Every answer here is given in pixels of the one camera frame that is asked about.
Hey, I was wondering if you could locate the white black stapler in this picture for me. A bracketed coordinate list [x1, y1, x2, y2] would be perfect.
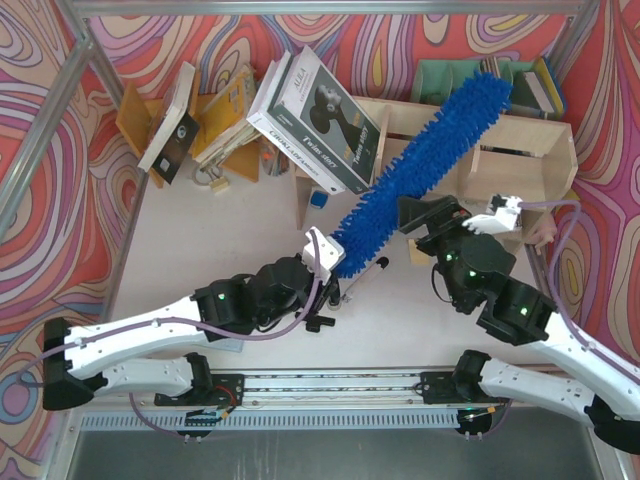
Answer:
[327, 290, 342, 310]

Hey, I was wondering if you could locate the white black utility knife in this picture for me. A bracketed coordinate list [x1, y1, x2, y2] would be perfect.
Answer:
[342, 256, 390, 303]

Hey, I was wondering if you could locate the blue microfiber duster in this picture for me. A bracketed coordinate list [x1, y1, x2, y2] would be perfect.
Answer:
[332, 73, 512, 278]

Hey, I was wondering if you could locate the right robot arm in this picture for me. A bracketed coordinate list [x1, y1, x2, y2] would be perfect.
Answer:
[398, 194, 639, 455]

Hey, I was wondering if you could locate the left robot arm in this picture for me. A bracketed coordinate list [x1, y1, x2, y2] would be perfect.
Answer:
[43, 255, 339, 411]

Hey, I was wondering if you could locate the light wooden bookshelf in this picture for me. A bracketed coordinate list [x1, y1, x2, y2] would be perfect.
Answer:
[292, 95, 579, 263]

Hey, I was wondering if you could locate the blue yellow calculator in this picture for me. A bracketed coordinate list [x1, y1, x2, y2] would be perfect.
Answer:
[217, 339, 244, 353]

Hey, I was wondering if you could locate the yellow sticky note pad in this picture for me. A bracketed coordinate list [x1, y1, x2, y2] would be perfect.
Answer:
[408, 239, 422, 265]

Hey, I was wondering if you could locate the black small tool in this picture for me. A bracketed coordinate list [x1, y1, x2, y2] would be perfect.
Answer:
[305, 315, 336, 333]

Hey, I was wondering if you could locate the pink pig figurine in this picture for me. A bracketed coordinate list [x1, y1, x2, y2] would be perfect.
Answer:
[526, 212, 557, 255]

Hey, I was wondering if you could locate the blue white eraser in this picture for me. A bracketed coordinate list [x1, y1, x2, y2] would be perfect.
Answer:
[309, 189, 329, 210]

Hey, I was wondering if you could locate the pencil cup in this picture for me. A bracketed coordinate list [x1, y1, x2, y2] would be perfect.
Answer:
[260, 145, 290, 177]

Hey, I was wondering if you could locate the yellow book stack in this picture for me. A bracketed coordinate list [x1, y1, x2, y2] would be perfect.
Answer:
[192, 65, 257, 167]

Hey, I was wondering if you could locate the white Chokladfabriken book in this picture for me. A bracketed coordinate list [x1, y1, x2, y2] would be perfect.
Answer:
[246, 51, 346, 195]

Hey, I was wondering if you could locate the white black paperback book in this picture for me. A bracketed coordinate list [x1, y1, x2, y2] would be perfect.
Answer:
[138, 61, 199, 184]

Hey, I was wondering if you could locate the green desk organizer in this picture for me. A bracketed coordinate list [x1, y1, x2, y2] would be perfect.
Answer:
[410, 57, 553, 120]

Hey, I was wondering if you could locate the blue covered book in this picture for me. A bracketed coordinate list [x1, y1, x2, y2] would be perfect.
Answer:
[523, 57, 566, 120]

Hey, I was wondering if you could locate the black white Twins story book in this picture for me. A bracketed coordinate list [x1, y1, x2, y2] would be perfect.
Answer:
[267, 47, 380, 195]

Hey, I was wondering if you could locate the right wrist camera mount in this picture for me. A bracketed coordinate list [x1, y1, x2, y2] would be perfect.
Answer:
[462, 194, 523, 235]

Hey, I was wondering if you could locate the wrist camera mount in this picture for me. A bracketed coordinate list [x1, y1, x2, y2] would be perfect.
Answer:
[301, 226, 345, 284]
[462, 194, 523, 235]

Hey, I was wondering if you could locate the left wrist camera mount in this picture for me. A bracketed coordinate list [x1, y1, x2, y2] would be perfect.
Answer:
[301, 226, 345, 284]

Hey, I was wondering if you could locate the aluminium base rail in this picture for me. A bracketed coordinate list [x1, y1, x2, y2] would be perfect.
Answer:
[43, 357, 600, 418]

